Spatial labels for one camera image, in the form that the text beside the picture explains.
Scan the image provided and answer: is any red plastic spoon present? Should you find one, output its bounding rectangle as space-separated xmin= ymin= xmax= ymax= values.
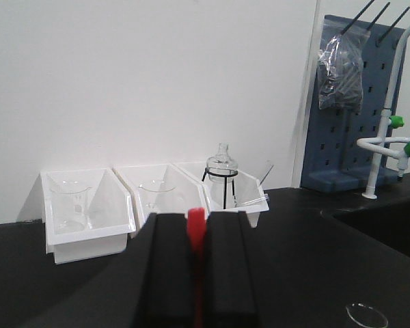
xmin=187 ymin=208 xmax=206 ymax=327

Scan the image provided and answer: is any white middle storage bin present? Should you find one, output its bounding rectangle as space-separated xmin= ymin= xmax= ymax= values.
xmin=111 ymin=163 xmax=209 ymax=231

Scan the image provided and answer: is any white left storage bin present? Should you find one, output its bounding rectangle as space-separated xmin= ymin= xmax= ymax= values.
xmin=40 ymin=167 xmax=137 ymax=265

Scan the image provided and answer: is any clear plastic bag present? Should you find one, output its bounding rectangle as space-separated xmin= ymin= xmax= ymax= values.
xmin=317 ymin=34 xmax=363 ymax=113

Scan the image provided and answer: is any white right storage bin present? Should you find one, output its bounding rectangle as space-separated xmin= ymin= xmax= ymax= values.
xmin=174 ymin=162 xmax=269 ymax=228

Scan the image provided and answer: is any blue pegboard drying rack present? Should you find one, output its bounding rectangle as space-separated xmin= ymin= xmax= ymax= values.
xmin=300 ymin=0 xmax=410 ymax=195

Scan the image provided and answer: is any glass beaker in left bin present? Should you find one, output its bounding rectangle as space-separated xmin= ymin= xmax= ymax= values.
xmin=51 ymin=180 xmax=90 ymax=234

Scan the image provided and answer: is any clear glass beaker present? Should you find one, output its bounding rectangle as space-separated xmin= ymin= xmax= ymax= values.
xmin=344 ymin=303 xmax=389 ymax=328

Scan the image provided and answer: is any glass flask on black stand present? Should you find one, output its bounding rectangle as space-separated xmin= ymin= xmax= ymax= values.
xmin=202 ymin=143 xmax=238 ymax=209

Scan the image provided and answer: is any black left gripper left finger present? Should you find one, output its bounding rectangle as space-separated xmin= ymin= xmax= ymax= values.
xmin=131 ymin=213 xmax=194 ymax=327

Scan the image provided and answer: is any glass beaker in middle bin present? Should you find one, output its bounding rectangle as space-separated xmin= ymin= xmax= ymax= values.
xmin=139 ymin=179 xmax=176 ymax=215

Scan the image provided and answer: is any glass stirring rod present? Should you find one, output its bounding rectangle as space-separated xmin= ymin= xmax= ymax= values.
xmin=236 ymin=160 xmax=274 ymax=207

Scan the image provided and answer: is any black sink basin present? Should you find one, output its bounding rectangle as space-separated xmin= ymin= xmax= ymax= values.
xmin=320 ymin=200 xmax=410 ymax=262

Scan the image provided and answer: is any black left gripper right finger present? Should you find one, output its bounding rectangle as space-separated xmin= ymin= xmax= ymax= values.
xmin=203 ymin=212 xmax=258 ymax=327

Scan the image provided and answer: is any white storage bin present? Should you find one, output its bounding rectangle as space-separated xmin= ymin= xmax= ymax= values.
xmin=40 ymin=167 xmax=137 ymax=265
xmin=174 ymin=162 xmax=269 ymax=228
xmin=111 ymin=163 xmax=209 ymax=231

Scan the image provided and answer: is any white lab faucet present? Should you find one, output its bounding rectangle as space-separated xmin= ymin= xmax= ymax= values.
xmin=357 ymin=13 xmax=410 ymax=199

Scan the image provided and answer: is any glass beaker in bin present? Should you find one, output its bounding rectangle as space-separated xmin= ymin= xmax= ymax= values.
xmin=51 ymin=180 xmax=90 ymax=234
xmin=139 ymin=179 xmax=176 ymax=215

